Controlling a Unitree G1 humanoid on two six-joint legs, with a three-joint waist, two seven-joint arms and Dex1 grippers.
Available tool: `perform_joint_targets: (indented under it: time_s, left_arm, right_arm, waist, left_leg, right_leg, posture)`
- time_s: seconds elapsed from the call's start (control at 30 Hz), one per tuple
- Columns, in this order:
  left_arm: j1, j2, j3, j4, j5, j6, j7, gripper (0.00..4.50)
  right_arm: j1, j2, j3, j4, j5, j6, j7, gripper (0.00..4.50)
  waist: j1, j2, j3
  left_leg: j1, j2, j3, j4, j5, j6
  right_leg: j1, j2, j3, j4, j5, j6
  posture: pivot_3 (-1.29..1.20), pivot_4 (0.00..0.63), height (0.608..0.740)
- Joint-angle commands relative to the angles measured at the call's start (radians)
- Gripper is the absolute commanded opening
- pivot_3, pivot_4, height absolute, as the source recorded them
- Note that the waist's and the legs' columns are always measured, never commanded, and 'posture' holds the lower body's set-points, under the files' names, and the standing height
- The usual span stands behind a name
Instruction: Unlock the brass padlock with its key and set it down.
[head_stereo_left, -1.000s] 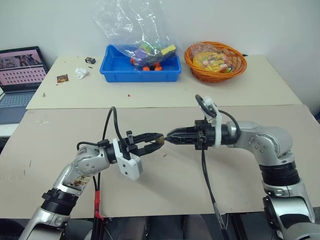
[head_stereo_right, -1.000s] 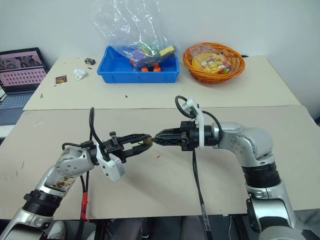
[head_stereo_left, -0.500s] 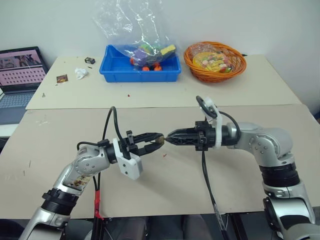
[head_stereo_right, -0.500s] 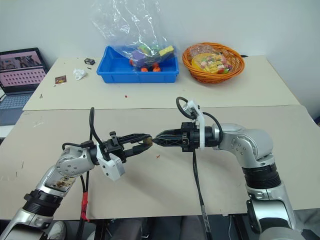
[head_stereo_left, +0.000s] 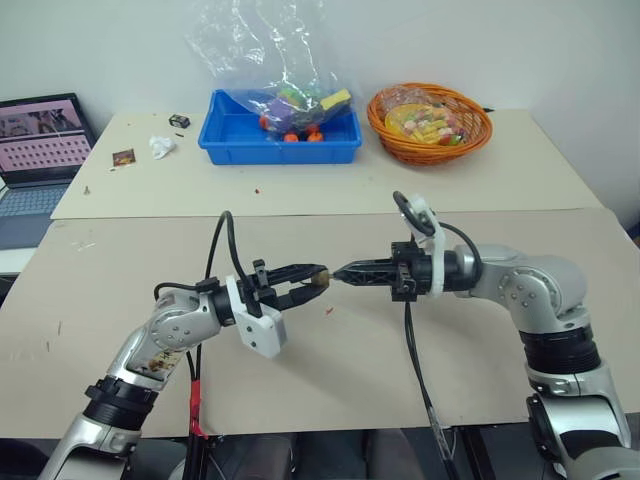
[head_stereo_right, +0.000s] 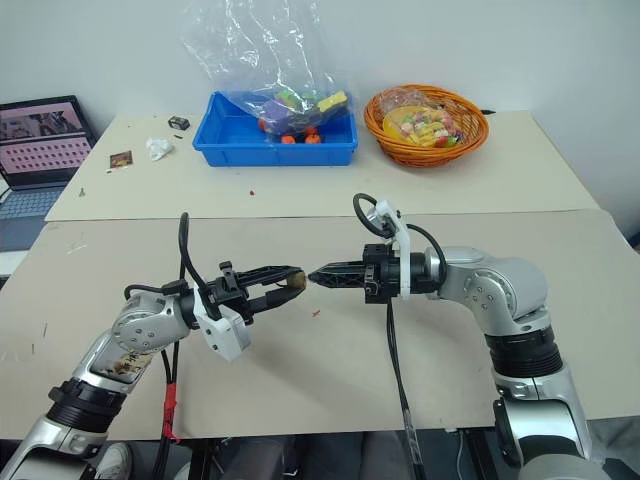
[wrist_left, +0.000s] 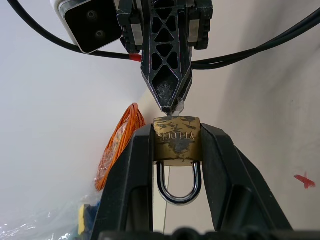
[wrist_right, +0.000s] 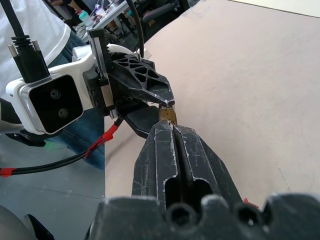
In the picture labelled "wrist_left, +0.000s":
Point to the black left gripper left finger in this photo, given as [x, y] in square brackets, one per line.
[125, 180]

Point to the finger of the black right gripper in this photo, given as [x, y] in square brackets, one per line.
[163, 98]

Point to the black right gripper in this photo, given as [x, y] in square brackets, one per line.
[203, 12]

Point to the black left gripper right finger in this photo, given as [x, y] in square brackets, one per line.
[225, 180]

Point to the small silver key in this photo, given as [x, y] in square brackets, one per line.
[180, 108]

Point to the brass padlock with steel shackle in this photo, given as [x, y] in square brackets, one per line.
[175, 147]

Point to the blue and yellow packaged item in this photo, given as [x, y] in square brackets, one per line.
[83, 218]

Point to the red cross mark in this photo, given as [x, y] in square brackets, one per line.
[305, 180]

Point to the clear plastic bag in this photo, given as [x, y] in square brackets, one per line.
[30, 225]

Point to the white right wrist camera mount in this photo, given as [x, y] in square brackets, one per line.
[91, 25]

